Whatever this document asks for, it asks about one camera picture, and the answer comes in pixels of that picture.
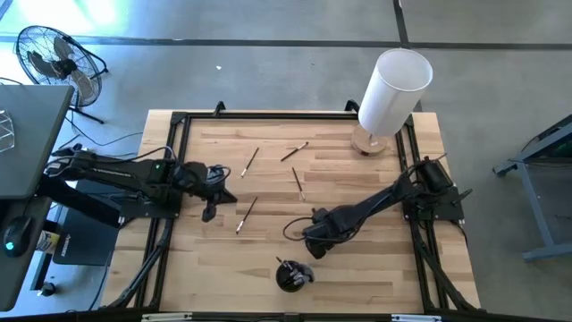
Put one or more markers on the black aluminium table frame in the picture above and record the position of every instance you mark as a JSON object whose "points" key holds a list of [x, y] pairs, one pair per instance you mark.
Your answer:
{"points": [[268, 115]]}

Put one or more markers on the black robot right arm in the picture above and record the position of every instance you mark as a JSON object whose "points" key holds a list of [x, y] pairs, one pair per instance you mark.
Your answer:
{"points": [[380, 199]]}

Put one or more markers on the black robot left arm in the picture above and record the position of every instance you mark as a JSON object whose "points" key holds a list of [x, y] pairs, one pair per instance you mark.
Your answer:
{"points": [[111, 172]]}

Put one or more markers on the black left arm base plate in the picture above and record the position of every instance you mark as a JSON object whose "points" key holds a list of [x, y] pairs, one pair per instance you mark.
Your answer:
{"points": [[138, 210]]}

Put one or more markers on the white shade table lamp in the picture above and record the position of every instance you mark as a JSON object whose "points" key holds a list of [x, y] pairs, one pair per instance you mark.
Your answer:
{"points": [[393, 89]]}

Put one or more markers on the thick black makeup brush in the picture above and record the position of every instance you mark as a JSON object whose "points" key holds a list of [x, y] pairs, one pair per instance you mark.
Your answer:
{"points": [[305, 275]]}

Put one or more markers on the yellow labelled can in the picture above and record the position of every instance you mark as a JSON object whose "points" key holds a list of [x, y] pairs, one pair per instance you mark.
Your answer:
{"points": [[47, 241]]}

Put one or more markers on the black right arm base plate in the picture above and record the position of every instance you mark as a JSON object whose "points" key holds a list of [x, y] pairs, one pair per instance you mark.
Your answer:
{"points": [[447, 208]]}

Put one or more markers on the black caster wheel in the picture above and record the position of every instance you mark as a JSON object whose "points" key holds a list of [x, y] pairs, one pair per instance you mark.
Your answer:
{"points": [[47, 289]]}

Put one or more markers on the black mesh pencil cup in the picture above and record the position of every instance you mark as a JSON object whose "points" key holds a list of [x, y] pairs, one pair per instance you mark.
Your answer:
{"points": [[283, 282]]}

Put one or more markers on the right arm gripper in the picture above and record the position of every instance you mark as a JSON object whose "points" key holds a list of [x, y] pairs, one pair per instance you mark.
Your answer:
{"points": [[333, 223]]}

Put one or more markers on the black tube with lettering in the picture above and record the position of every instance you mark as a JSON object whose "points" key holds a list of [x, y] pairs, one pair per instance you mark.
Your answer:
{"points": [[295, 281]]}

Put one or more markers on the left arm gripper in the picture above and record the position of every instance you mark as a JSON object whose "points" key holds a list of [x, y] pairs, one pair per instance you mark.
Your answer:
{"points": [[194, 179]]}

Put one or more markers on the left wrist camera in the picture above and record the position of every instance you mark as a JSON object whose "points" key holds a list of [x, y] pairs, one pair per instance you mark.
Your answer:
{"points": [[218, 174]]}

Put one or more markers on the black computer tower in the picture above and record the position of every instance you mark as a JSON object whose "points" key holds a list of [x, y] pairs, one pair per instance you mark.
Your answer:
{"points": [[85, 241]]}

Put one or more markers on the blue-grey metal cart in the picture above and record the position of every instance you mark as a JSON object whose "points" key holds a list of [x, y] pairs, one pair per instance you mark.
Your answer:
{"points": [[536, 210]]}

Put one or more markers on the black floor fan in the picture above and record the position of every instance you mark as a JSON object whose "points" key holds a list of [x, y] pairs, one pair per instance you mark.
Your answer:
{"points": [[62, 67]]}

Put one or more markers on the dark grey desk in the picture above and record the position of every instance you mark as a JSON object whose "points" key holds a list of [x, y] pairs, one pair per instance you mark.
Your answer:
{"points": [[31, 143]]}

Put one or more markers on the black computer mouse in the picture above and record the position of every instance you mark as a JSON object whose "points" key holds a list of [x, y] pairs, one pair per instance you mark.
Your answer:
{"points": [[17, 234]]}

